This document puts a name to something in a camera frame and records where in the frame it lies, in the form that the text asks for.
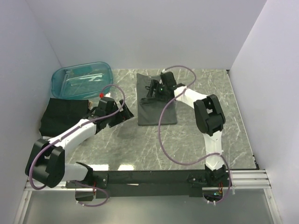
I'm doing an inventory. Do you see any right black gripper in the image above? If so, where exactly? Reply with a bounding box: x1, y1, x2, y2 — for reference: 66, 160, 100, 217
147, 79, 169, 102

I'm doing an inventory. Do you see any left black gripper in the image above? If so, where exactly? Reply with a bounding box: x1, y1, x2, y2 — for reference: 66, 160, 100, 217
106, 99, 134, 127

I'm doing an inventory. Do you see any grey t-shirt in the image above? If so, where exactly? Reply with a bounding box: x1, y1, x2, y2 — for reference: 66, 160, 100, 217
136, 73, 177, 126

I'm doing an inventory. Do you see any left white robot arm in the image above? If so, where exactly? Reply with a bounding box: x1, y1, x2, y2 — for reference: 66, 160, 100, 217
25, 97, 134, 188

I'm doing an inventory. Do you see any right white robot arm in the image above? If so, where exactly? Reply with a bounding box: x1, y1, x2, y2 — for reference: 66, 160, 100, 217
142, 71, 226, 186

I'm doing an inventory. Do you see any teal plastic bin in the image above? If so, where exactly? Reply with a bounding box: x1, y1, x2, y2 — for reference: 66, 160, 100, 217
51, 62, 114, 100

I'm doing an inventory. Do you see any folded black t-shirt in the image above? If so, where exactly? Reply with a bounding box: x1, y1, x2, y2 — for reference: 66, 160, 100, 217
39, 98, 90, 137

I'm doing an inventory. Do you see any black base beam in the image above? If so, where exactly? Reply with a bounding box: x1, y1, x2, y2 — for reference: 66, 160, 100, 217
65, 170, 234, 202

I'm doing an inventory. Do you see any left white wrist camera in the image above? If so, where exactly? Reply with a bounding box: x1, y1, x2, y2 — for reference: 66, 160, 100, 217
99, 92, 111, 98

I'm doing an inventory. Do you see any aluminium frame rail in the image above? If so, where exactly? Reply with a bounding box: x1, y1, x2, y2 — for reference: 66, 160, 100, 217
24, 164, 270, 191

